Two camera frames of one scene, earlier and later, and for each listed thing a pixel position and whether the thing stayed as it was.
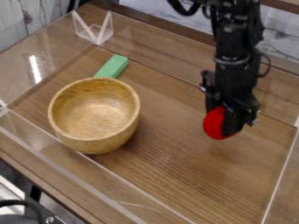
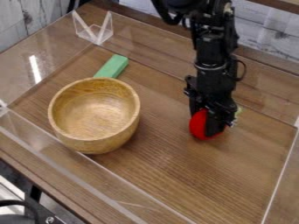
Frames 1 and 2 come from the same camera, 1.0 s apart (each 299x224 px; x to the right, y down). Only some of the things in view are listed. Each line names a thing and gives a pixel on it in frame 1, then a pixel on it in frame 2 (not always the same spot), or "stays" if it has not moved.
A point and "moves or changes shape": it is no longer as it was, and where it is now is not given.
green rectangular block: (113, 66) stays
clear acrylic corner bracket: (93, 33) stays
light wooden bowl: (93, 114) stays
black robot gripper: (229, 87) to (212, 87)
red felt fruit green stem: (212, 123) moves or changes shape
